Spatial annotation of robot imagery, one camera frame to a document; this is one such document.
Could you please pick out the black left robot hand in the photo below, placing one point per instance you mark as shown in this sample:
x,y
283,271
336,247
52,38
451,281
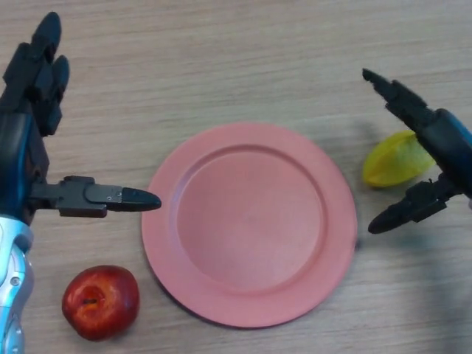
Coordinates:
x,y
18,147

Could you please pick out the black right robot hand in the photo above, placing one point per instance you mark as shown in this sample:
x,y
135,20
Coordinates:
x,y
435,140

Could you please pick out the yellow starfruit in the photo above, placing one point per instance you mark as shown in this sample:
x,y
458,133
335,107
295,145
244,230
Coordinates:
x,y
394,162

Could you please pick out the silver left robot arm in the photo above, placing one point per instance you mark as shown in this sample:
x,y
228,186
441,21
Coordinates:
x,y
11,280

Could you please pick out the pink round plate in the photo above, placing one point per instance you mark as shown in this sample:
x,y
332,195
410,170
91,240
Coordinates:
x,y
249,225

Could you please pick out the red apple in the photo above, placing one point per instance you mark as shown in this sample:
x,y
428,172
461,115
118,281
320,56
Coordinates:
x,y
100,303

